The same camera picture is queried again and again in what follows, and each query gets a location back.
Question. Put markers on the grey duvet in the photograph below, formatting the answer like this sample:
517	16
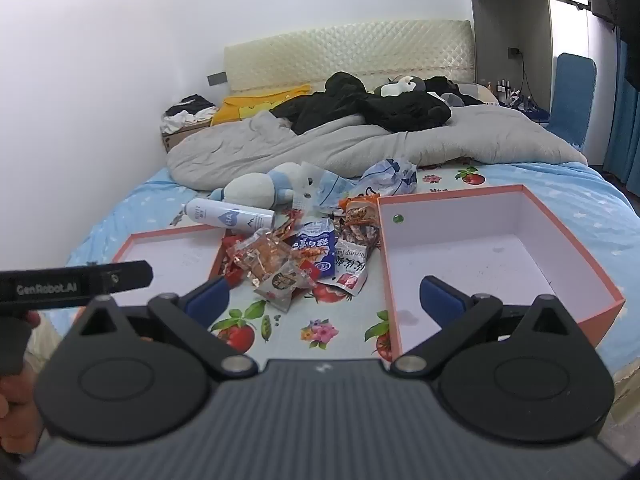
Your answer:
350	145

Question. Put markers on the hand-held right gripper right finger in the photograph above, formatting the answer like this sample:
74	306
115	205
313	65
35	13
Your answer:
440	300

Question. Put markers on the black clothing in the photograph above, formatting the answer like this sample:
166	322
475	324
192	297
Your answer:
390	107

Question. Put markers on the white spray bottle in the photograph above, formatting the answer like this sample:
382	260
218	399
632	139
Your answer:
225	215

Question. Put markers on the blue chair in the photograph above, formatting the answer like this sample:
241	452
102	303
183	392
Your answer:
572	100

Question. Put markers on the orange clear snack packet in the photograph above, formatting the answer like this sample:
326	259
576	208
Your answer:
260	257

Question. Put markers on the yellow cloth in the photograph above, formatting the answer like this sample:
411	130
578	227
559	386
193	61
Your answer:
240	105

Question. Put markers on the group of small bottles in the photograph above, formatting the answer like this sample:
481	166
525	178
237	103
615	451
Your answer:
500	91

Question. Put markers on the blue curtain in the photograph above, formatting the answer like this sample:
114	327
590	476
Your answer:
625	125

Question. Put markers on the person's left hand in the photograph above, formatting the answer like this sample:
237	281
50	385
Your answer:
15	405

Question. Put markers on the white red snack packet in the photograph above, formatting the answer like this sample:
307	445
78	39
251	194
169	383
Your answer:
350	265

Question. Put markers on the fruit printed bed sheet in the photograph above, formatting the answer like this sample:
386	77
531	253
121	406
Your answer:
300	310

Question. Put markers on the shallow pink box lid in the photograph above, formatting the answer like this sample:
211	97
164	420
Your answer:
170	255

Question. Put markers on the blue white snack packet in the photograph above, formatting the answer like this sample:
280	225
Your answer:
315	240

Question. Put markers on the clear brown snack packet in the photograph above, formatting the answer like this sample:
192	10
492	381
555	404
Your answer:
282	284

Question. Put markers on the black white clothes pile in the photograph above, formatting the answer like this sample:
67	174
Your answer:
185	112

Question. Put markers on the grey wall plate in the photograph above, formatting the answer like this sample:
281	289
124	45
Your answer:
217	79

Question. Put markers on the brown cardboard box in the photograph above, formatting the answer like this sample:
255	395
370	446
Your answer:
175	139

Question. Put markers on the dark hanging clothes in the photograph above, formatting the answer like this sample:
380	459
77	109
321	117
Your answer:
620	0

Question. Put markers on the clear light blue plastic bag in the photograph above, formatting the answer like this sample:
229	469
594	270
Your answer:
325	185

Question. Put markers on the white blue plush toy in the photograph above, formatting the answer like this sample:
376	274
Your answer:
250	187

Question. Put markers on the cream quilted headboard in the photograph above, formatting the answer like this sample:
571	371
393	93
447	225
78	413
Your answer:
350	50

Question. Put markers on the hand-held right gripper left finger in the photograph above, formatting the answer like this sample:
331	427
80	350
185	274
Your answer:
207	296

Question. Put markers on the orange white snack packet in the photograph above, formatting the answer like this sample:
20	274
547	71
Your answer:
362	215

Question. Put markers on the orange cardboard box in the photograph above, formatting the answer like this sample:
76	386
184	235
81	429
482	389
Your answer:
475	255

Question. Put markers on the light blue bed sheet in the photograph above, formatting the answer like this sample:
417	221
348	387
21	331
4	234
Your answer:
575	195

